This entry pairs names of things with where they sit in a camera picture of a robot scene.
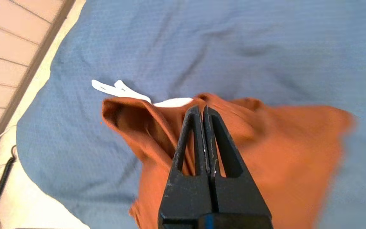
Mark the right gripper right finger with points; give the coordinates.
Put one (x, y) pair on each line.
(240, 197)

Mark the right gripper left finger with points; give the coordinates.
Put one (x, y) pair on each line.
(186, 197)

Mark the blue bed sheet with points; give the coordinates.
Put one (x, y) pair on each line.
(233, 47)

